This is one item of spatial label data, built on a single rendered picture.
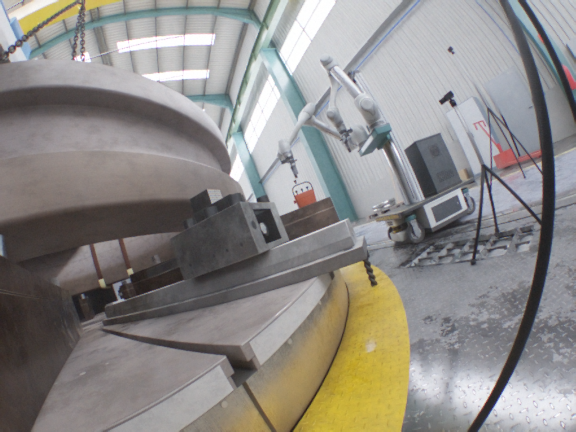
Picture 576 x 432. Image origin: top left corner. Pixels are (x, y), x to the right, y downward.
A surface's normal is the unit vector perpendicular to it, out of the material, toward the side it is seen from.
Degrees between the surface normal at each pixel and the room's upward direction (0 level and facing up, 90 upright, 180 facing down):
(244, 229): 90
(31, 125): 90
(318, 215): 90
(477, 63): 90
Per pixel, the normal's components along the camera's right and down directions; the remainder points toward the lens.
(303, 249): -0.43, -0.25
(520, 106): -0.86, 0.31
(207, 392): 0.77, -0.35
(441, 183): -0.06, -0.06
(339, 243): -0.33, 0.05
